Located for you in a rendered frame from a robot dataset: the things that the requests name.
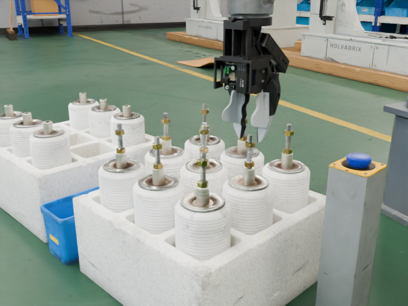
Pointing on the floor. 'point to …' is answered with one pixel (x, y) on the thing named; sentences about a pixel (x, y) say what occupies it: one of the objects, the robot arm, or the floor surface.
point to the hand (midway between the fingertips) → (252, 132)
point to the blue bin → (62, 227)
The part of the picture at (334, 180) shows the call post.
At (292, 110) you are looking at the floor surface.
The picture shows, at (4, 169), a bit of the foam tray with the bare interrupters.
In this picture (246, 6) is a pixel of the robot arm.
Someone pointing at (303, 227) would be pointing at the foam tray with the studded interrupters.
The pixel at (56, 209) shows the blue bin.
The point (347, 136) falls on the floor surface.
